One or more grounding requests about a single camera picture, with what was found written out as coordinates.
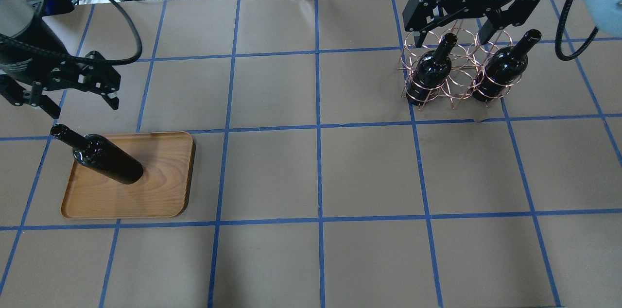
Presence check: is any dark wine bottle two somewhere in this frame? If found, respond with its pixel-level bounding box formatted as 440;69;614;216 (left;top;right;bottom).
50;124;144;185

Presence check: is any wooden tray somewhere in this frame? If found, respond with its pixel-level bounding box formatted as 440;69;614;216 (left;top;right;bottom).
60;132;195;220

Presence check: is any copper wire bottle basket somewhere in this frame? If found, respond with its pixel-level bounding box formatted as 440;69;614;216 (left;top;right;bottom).
397;20;522;110

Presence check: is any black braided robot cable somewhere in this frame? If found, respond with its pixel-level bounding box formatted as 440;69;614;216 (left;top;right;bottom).
0;0;144;67

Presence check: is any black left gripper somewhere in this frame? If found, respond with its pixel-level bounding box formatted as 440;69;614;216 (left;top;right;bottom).
1;56;121;120

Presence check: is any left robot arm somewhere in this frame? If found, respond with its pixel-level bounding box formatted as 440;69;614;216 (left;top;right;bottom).
0;0;121;119

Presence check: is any dark wine bottle three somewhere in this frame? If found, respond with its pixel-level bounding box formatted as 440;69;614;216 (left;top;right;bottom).
406;32;458;106

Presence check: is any dark wine bottle one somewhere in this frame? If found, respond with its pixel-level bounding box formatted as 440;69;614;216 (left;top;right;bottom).
471;29;542;103

